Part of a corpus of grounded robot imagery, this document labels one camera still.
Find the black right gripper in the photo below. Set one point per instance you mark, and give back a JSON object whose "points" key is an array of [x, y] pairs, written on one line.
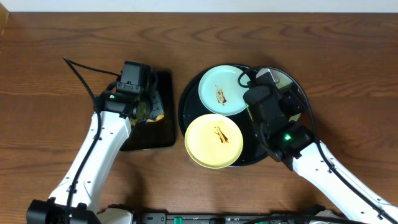
{"points": [[289, 101]]}

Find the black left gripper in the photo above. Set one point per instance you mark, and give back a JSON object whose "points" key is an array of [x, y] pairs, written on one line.
{"points": [[152, 104]]}

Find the mint plate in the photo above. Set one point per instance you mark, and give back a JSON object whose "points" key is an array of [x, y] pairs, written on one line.
{"points": [[220, 92], [282, 81]]}

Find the yellow plate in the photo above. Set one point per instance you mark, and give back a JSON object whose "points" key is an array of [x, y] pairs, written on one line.
{"points": [[214, 141]]}

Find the green and orange sponge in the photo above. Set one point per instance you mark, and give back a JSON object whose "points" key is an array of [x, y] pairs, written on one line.
{"points": [[155, 119]]}

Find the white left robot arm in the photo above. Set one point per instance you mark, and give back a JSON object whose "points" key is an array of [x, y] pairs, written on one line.
{"points": [[76, 198]]}

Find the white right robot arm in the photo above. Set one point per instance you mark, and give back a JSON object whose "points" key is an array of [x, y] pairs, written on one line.
{"points": [[302, 152]]}

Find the black rectangular water tray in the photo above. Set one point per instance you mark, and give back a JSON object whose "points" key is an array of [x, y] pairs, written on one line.
{"points": [[151, 135]]}

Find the black round tray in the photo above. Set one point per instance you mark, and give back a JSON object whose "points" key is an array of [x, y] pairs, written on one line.
{"points": [[191, 107]]}

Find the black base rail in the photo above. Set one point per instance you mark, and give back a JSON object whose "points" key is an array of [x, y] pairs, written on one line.
{"points": [[151, 216]]}

